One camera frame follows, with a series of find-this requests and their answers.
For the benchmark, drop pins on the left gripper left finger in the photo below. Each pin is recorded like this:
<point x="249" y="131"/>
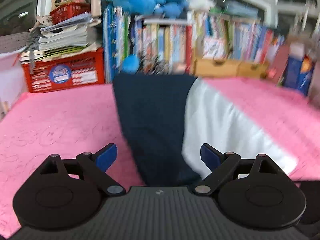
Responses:
<point x="94" y="167"/>

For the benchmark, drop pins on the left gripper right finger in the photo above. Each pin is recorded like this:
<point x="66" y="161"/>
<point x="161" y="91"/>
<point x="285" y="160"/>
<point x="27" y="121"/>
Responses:
<point x="222" y="167"/>

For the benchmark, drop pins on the white and navy jacket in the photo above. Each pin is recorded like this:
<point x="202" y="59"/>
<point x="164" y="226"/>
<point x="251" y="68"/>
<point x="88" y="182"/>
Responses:
<point x="167" y="118"/>

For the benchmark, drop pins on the pink bunny towel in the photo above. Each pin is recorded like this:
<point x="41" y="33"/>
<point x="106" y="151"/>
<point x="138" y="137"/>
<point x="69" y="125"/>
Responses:
<point x="256" y="117"/>

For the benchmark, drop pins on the red plastic crate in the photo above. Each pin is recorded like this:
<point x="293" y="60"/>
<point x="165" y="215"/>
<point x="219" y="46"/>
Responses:
<point x="70" y="72"/>

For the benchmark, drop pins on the wooden drawer organizer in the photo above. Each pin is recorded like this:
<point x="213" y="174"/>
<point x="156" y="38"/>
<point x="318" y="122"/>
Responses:
<point x="209" y="65"/>

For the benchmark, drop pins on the blue plush ball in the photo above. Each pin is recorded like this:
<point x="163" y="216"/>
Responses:
<point x="131" y="64"/>

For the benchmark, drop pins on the white pencil print box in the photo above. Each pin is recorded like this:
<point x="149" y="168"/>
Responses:
<point x="213" y="48"/>

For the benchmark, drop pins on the blue box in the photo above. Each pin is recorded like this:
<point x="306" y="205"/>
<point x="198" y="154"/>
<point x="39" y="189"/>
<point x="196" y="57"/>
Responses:
<point x="298" y="74"/>

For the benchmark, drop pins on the miniature bicycle model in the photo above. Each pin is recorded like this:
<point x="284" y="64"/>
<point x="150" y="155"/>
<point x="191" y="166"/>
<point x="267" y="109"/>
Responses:
<point x="153" y="66"/>

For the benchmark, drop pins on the stack of papers and books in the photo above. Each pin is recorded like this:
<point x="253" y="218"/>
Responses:
<point x="74" y="36"/>

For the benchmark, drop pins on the row of books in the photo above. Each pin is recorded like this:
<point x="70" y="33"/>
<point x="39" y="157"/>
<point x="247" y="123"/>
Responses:
<point x="178" y="40"/>

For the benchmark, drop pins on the small red basket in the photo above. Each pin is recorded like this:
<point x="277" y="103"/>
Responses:
<point x="69" y="10"/>

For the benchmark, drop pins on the stack of folded blue cloths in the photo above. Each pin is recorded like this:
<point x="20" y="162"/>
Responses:
<point x="238" y="9"/>

